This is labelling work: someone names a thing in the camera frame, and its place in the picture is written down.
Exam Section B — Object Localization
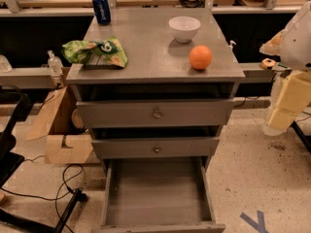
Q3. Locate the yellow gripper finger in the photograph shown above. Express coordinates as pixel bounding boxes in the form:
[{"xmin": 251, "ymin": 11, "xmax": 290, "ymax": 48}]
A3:
[
  {"xmin": 259, "ymin": 31, "xmax": 283, "ymax": 56},
  {"xmin": 265, "ymin": 71, "xmax": 311, "ymax": 131}
]

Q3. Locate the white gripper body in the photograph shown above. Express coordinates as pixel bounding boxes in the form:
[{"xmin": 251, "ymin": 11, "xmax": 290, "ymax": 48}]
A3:
[{"xmin": 280, "ymin": 1, "xmax": 311, "ymax": 71}]

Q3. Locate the green rice chip bag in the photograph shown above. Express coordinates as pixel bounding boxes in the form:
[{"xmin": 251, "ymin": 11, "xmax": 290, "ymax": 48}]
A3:
[{"xmin": 62, "ymin": 36, "xmax": 127, "ymax": 68}]

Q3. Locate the grey middle drawer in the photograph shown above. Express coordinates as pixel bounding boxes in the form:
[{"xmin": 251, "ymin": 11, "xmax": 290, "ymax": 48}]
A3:
[{"xmin": 92, "ymin": 137, "xmax": 219, "ymax": 159}]

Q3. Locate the grey drawer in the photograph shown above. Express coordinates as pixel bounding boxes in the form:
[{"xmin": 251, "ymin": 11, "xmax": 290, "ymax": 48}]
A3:
[
  {"xmin": 77, "ymin": 99, "xmax": 233, "ymax": 128},
  {"xmin": 91, "ymin": 157, "xmax": 225, "ymax": 233},
  {"xmin": 92, "ymin": 137, "xmax": 219, "ymax": 159}
]

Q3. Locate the grey drawer cabinet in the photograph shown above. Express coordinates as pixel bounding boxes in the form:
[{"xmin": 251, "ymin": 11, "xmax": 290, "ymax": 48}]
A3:
[{"xmin": 65, "ymin": 7, "xmax": 246, "ymax": 173}]

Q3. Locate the grey top drawer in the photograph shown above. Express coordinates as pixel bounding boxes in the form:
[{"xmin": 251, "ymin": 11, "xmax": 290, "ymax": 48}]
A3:
[{"xmin": 77, "ymin": 99, "xmax": 233, "ymax": 128}]

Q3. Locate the grey bottom drawer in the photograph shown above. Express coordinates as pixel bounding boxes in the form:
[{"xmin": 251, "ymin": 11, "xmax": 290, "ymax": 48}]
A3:
[{"xmin": 91, "ymin": 157, "xmax": 225, "ymax": 233}]

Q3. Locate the green small object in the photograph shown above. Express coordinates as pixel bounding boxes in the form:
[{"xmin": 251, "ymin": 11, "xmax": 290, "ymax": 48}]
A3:
[{"xmin": 278, "ymin": 62, "xmax": 289, "ymax": 68}]

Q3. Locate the small white pump bottle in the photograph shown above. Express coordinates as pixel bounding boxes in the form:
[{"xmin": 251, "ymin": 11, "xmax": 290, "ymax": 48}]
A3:
[{"xmin": 229, "ymin": 40, "xmax": 236, "ymax": 50}]

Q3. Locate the black tripod leg right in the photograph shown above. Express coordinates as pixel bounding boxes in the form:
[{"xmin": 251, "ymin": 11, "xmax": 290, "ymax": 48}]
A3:
[{"xmin": 291, "ymin": 121, "xmax": 311, "ymax": 153}]

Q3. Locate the orange fruit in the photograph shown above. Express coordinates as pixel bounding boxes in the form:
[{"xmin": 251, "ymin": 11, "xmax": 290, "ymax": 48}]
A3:
[{"xmin": 189, "ymin": 46, "xmax": 213, "ymax": 70}]

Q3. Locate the white bowl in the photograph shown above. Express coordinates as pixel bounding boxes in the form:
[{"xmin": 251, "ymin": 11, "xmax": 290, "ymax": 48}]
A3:
[{"xmin": 168, "ymin": 17, "xmax": 201, "ymax": 43}]

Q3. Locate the blue soda can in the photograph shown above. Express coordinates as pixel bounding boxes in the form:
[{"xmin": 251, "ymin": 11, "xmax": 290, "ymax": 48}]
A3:
[{"xmin": 92, "ymin": 0, "xmax": 111, "ymax": 25}]

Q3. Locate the clear plastic bottle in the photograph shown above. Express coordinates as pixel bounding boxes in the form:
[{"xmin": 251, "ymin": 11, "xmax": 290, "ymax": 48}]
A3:
[{"xmin": 48, "ymin": 50, "xmax": 63, "ymax": 75}]

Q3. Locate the cardboard box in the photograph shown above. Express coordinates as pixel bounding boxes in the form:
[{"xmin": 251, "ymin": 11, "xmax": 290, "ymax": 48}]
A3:
[{"xmin": 26, "ymin": 86, "xmax": 98, "ymax": 164}]

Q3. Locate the black stand left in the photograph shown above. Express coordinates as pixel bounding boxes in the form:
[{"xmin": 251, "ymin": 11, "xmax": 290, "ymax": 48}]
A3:
[{"xmin": 0, "ymin": 84, "xmax": 86, "ymax": 233}]

